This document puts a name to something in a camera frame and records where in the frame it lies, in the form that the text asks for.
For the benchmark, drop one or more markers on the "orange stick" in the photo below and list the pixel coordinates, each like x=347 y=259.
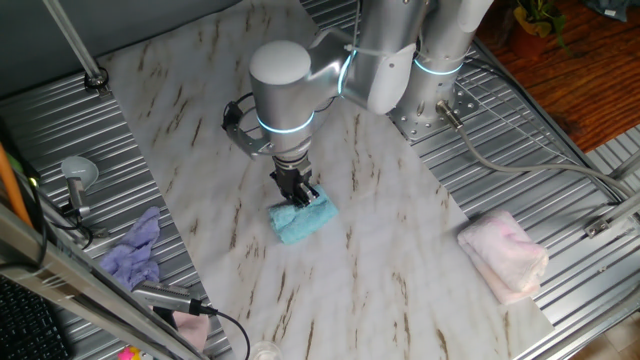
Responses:
x=10 y=187

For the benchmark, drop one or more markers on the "pale pink cloth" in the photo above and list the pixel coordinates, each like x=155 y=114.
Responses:
x=195 y=330

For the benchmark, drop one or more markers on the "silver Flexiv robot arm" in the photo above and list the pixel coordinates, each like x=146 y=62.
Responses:
x=280 y=90

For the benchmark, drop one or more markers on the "light blue terry cloth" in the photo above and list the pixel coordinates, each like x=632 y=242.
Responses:
x=305 y=225

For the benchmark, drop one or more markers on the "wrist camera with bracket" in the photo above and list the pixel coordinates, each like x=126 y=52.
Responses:
x=245 y=142

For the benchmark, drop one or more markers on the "marble pattern table mat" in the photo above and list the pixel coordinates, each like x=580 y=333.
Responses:
x=350 y=300

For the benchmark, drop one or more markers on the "purple terry cloth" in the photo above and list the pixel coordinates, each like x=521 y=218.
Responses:
x=132 y=255

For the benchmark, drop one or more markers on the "grey exterior camera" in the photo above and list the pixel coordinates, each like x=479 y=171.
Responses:
x=165 y=297

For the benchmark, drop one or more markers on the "black keyboard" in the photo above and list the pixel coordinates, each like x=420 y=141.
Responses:
x=25 y=325

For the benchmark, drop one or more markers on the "aluminium profile bar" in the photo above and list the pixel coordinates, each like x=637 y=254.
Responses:
x=615 y=215

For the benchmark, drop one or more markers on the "folded pink white towel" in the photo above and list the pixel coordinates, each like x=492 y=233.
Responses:
x=505 y=255

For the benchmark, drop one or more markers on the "potted green plant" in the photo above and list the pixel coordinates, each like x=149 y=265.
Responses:
x=530 y=40

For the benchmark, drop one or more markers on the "aluminium frame beam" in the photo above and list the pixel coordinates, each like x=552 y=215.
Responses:
x=60 y=280

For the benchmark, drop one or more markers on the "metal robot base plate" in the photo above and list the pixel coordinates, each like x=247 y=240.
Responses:
x=425 y=127

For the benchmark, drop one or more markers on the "clear glass cup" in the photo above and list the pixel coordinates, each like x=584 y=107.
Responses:
x=265 y=352

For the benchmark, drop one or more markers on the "silver metal pole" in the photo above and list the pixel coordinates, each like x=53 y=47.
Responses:
x=75 y=47

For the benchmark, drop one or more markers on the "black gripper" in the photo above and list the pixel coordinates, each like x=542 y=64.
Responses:
x=291 y=175

